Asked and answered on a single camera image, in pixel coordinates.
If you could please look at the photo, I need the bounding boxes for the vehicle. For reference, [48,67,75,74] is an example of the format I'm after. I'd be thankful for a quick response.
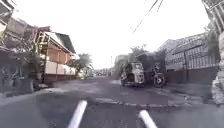
[119,61,146,88]

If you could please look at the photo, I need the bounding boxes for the grey asphalt road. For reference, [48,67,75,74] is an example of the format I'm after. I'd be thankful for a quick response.
[0,75,224,128]

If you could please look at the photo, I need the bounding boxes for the tree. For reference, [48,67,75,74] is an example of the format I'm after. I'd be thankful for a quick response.
[128,44,149,64]
[71,53,94,76]

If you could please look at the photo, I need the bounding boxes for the motorcycle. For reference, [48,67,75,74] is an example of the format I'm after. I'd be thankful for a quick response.
[150,63,167,89]

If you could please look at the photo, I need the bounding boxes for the house with wooden storey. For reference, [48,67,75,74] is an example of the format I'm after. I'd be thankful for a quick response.
[33,26,80,84]

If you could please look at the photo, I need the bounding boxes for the robot's own part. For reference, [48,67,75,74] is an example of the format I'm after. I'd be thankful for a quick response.
[138,109,158,128]
[67,99,88,128]

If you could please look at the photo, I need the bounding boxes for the grey building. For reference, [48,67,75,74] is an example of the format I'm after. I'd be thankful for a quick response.
[156,32,209,71]

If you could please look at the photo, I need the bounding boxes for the dark metal fence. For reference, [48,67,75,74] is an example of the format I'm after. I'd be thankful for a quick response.
[164,43,221,85]

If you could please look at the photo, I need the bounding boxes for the pale concrete pavement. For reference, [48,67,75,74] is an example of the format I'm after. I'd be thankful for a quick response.
[0,87,68,108]

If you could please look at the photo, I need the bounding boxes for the dark building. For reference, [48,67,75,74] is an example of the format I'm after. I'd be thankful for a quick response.
[0,0,43,96]

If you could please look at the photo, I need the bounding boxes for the overhead wires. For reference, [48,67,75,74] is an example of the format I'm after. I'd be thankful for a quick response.
[131,0,165,34]

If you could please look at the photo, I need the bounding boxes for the pale rough wall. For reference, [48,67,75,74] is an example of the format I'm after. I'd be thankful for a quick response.
[210,31,224,106]

